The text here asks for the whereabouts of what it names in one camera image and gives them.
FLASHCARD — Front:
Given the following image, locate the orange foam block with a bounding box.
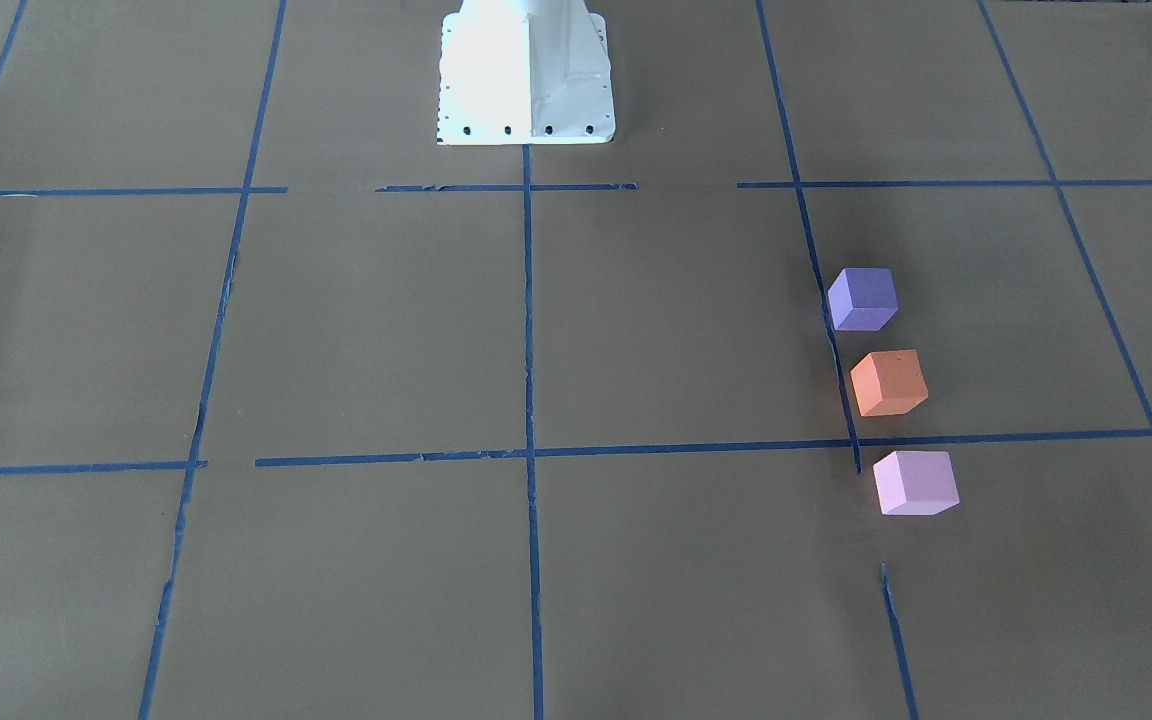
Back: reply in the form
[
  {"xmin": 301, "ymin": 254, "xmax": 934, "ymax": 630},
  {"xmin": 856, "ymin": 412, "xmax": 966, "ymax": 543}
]
[{"xmin": 849, "ymin": 348, "xmax": 931, "ymax": 416}]

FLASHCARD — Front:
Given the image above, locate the purple foam block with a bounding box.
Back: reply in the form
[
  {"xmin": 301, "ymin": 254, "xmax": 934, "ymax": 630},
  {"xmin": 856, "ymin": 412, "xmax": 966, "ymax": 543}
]
[{"xmin": 827, "ymin": 266, "xmax": 900, "ymax": 332}]

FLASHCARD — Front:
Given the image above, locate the pink foam block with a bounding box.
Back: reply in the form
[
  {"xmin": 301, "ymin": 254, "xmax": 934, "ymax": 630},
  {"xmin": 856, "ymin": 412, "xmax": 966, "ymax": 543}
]
[{"xmin": 873, "ymin": 450, "xmax": 961, "ymax": 516}]

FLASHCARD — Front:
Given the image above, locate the white pedestal column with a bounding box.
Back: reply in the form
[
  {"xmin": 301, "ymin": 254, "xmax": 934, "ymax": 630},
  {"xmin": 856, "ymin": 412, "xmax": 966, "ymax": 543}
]
[{"xmin": 435, "ymin": 1, "xmax": 617, "ymax": 146}]

